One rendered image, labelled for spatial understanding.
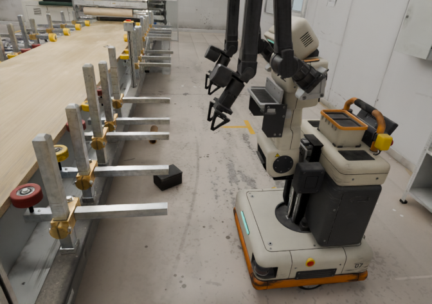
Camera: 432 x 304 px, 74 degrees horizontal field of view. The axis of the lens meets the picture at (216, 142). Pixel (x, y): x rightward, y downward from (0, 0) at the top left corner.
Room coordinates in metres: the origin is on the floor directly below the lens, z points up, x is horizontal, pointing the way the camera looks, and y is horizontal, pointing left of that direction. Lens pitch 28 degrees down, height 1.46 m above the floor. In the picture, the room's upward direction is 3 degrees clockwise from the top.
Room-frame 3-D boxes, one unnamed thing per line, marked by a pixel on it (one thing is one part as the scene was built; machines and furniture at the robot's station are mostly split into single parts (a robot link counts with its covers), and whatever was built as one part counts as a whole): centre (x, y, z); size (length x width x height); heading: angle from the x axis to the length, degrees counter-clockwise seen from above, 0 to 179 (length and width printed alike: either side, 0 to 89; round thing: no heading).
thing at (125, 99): (1.69, 0.52, 0.83); 0.43 x 0.03 x 0.04; 99
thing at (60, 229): (0.67, 0.45, 0.81); 0.14 x 0.06 x 0.05; 9
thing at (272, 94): (1.30, -0.24, 0.99); 0.28 x 0.16 x 0.22; 9
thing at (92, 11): (5.35, 1.76, 1.05); 1.43 x 0.12 x 0.12; 99
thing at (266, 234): (1.35, -0.53, 0.16); 0.67 x 0.64 x 0.25; 99
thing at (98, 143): (1.16, 0.53, 0.83); 0.14 x 0.06 x 0.05; 9
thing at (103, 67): (1.39, 0.57, 0.90); 0.04 x 0.04 x 0.48; 9
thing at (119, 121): (1.44, 0.48, 0.80); 0.43 x 0.03 x 0.04; 99
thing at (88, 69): (1.14, 0.53, 0.94); 0.04 x 0.04 x 0.48; 9
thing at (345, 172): (1.36, -0.62, 0.59); 0.55 x 0.34 x 0.83; 9
